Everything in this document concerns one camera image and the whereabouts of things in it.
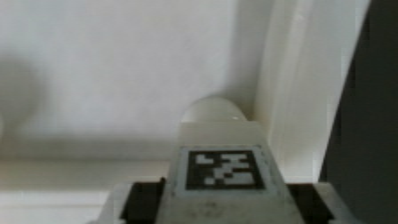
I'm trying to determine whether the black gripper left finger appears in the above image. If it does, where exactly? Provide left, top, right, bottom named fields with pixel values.
left=95, top=176, right=169, bottom=224

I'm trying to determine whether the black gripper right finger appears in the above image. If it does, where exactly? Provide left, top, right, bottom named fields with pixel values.
left=287, top=181, right=363, bottom=224

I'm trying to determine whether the white table leg with tag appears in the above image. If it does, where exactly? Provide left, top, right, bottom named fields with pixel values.
left=157, top=97, right=304, bottom=224

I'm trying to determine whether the white square tabletop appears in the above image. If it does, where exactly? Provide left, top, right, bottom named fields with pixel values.
left=0, top=0, right=372, bottom=224

